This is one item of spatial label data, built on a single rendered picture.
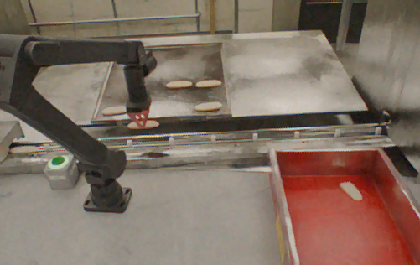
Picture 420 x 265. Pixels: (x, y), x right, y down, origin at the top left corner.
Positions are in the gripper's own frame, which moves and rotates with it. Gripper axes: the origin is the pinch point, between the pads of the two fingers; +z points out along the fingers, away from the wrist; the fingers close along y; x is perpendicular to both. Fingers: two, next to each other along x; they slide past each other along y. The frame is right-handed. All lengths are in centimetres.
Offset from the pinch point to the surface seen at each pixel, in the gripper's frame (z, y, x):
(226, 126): 11.4, 12.6, -28.0
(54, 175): 5.4, -17.1, 24.5
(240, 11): 57, 339, -72
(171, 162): 8.8, -9.8, -8.8
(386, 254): 11, -46, -61
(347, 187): 10, -24, -59
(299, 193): 11, -24, -46
